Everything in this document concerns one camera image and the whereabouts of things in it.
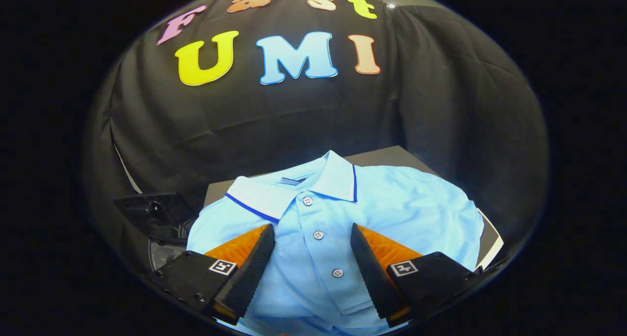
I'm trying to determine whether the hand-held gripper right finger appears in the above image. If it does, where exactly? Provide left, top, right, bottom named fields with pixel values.
left=350, top=223, right=483, bottom=328

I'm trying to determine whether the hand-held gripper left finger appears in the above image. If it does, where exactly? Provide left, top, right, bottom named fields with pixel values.
left=147, top=223, right=276, bottom=326

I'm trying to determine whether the light blue polo shirt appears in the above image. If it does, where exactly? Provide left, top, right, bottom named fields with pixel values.
left=186, top=150, right=485, bottom=336

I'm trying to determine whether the dark-topped cabinet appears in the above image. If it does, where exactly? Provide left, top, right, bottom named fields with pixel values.
left=203, top=145, right=505, bottom=272

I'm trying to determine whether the black backdrop cloth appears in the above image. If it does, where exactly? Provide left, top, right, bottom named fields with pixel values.
left=83, top=0, right=549, bottom=273

